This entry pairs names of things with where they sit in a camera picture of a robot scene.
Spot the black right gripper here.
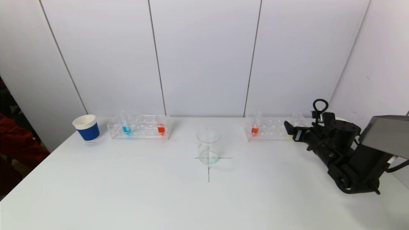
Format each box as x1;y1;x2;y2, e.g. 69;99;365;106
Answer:
284;120;327;153

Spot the test tube with yellow liquid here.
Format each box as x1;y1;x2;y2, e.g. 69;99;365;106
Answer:
291;112;305;128

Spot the clear acrylic test tube rack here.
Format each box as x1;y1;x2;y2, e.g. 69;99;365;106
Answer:
244;116;312;142
107;115;171;140

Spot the test tube with red liquid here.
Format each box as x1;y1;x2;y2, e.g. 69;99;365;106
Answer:
157;112;166;136
251;112;262;136

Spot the clear glass beaker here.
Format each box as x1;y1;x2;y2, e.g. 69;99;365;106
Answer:
197;128;221;165

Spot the test tube with blue liquid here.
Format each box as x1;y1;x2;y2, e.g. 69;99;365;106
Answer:
119;110;132;135

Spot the blue and white paper cup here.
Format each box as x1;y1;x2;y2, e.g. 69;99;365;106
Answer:
73;114;100;142

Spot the dark red garment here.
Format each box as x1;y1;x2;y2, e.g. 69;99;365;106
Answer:
0;112;49;192

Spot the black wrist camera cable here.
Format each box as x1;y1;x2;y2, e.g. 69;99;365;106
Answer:
312;99;329;120

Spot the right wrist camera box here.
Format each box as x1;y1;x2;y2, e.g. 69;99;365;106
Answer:
318;112;336;127

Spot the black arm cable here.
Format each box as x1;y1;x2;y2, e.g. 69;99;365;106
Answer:
385;157;409;173

